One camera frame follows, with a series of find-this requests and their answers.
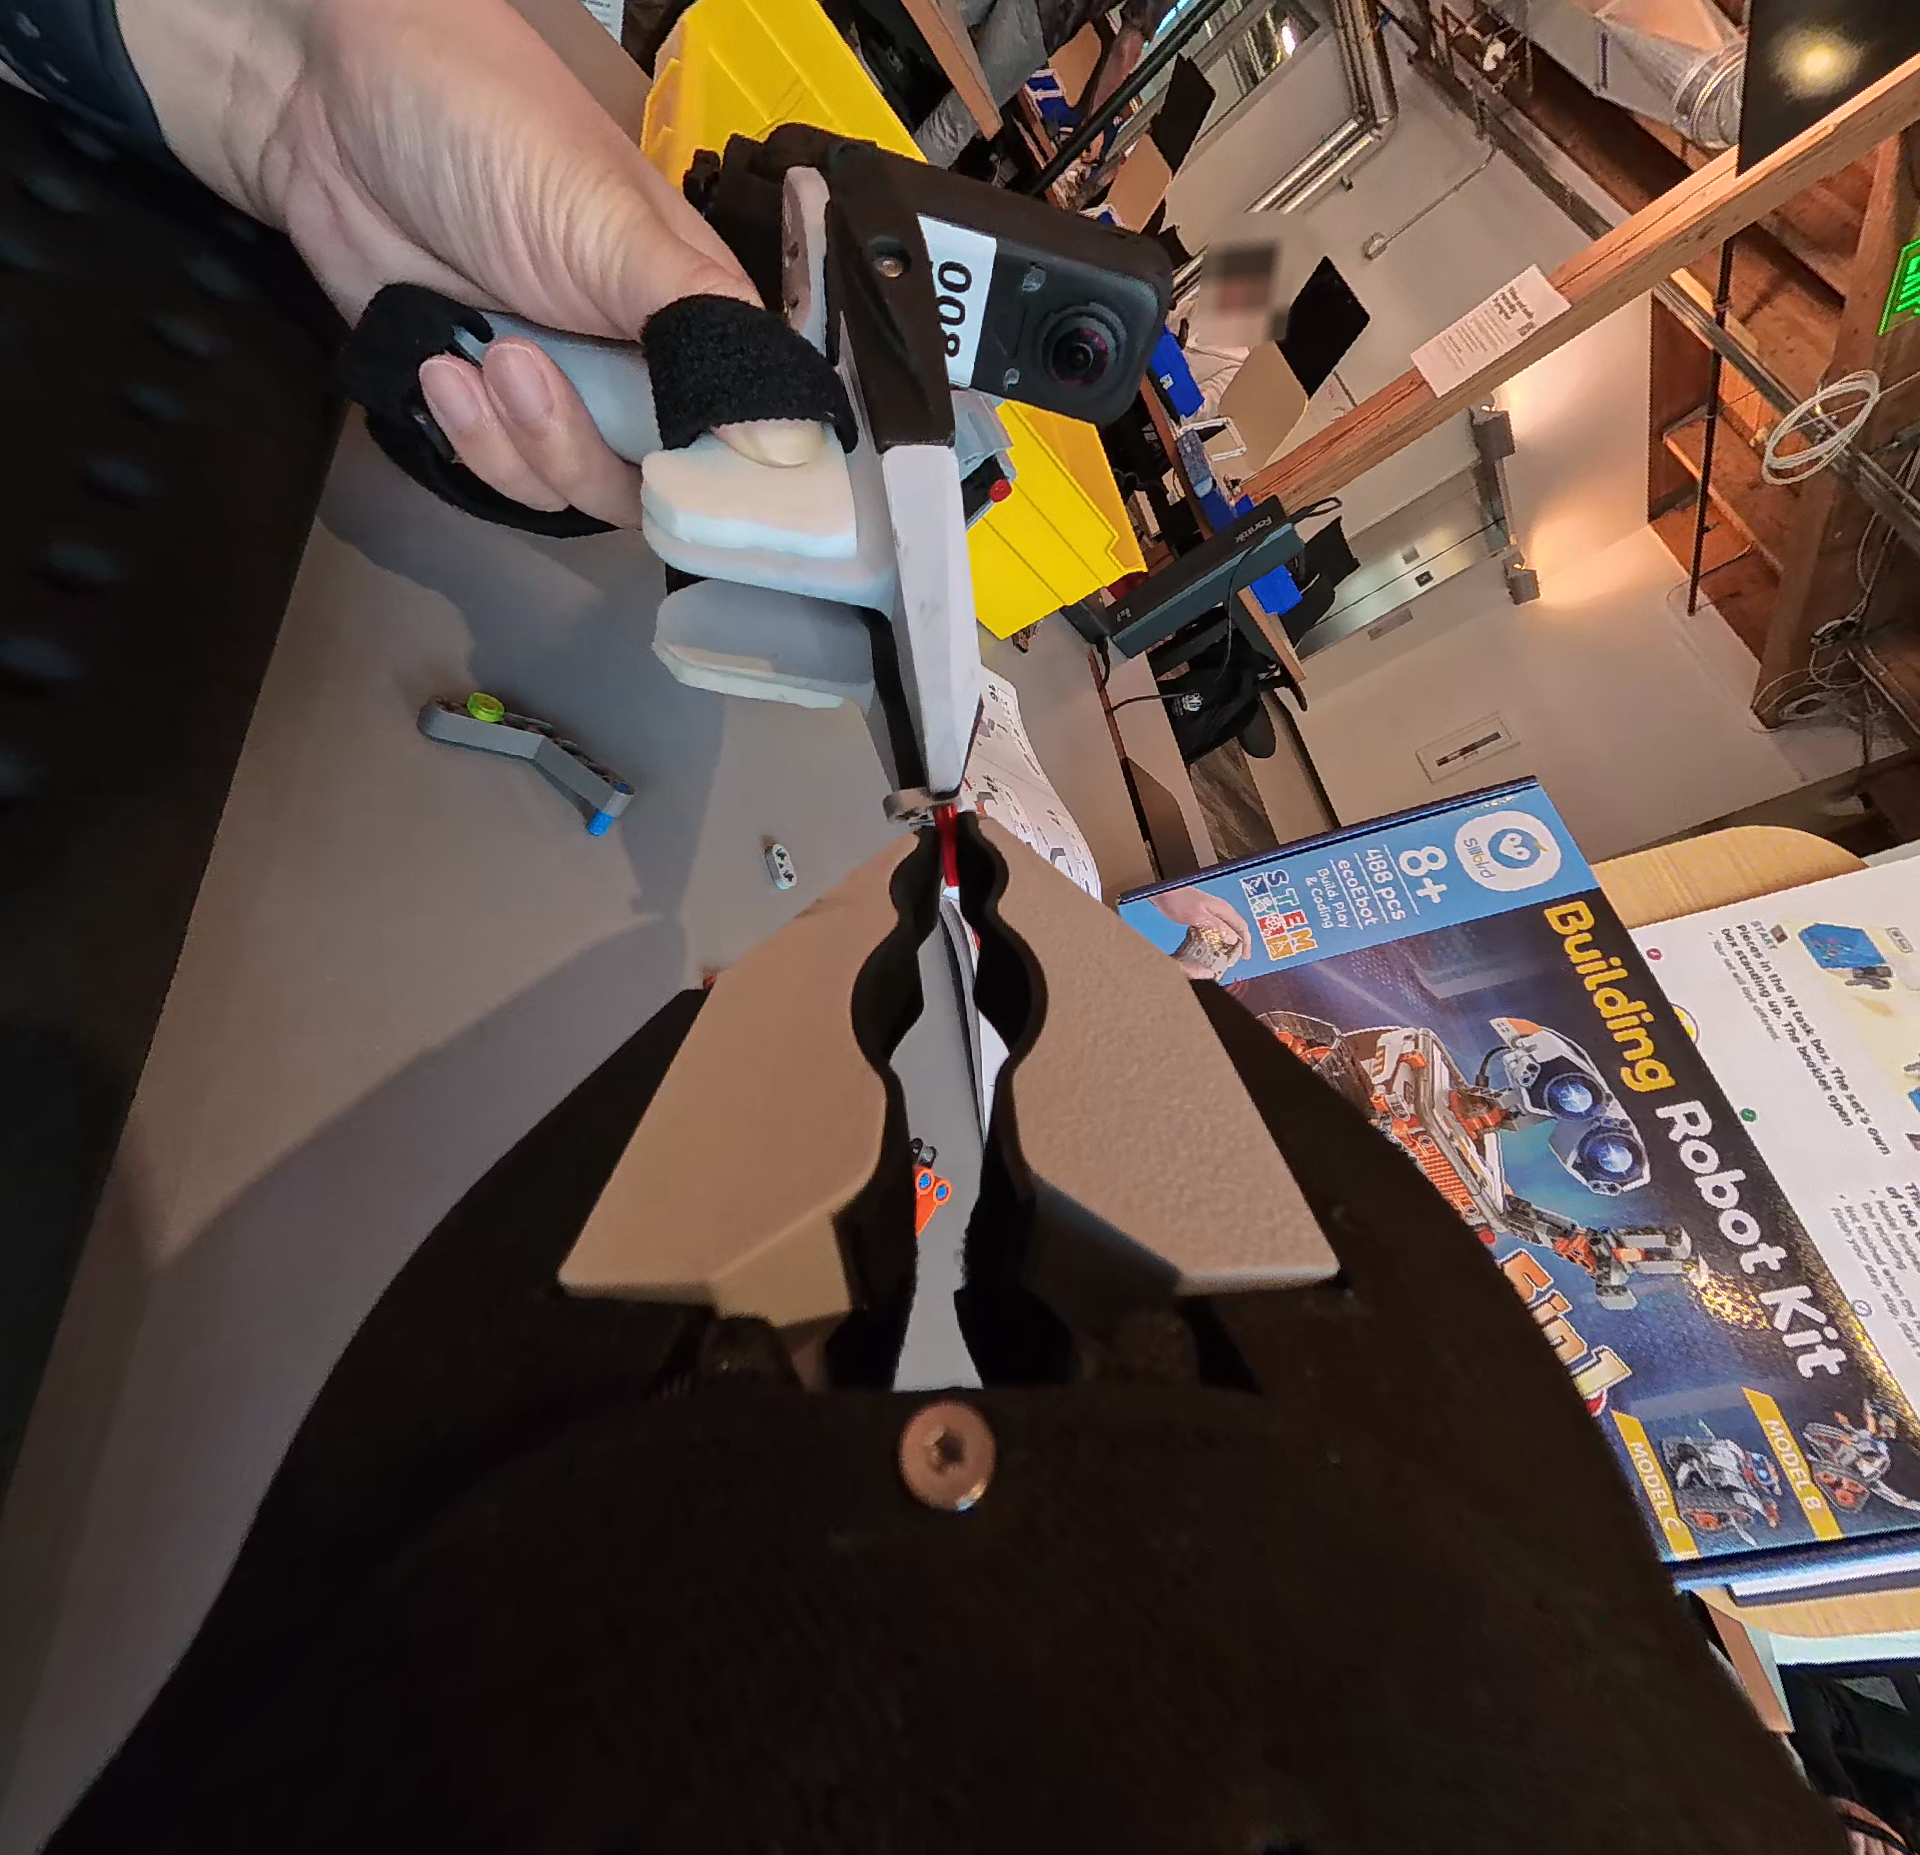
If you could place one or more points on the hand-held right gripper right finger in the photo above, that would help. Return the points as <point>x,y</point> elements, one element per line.
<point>1157,1136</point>

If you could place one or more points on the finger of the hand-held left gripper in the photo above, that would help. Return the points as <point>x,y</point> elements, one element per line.
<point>930,610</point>

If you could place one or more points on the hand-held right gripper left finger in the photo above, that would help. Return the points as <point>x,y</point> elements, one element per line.
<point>721,1136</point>

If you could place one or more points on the thin red axle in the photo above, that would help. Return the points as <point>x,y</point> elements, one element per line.
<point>949,843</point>

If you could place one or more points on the grey desk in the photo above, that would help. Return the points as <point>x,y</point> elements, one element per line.
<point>377,1014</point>

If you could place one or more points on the person's left hand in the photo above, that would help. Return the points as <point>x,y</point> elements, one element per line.
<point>448,132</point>

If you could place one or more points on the orange and black toy piece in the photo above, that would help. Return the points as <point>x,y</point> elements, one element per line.
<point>930,1195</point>

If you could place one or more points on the dark grey monitor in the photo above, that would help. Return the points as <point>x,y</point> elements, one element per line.
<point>1201,579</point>

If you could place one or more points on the blue robot kit box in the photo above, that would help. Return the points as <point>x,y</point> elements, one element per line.
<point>1425,1014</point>

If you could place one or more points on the yellow plastic bin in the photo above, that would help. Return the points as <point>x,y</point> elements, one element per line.
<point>749,40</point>

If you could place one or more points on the grey angled beam with pins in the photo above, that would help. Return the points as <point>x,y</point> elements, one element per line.
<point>524,739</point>

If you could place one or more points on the black flat monitor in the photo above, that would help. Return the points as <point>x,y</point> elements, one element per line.
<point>1329,325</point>

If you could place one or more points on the white paper notice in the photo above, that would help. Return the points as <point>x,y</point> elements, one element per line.
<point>1485,328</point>

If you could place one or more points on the tan wooden board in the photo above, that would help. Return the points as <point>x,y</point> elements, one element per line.
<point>1710,867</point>

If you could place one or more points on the white printed instruction sheet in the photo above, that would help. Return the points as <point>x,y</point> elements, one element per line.
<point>1801,1014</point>

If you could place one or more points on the black ceiling panel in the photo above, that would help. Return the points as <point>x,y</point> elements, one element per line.
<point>1824,40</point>

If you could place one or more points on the green exit sign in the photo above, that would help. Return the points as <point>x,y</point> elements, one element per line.
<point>1902,289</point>

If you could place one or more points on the white wall vent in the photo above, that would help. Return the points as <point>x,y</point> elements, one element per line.
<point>1470,745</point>

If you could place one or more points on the silver metal duct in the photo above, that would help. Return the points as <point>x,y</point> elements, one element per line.
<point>1620,40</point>

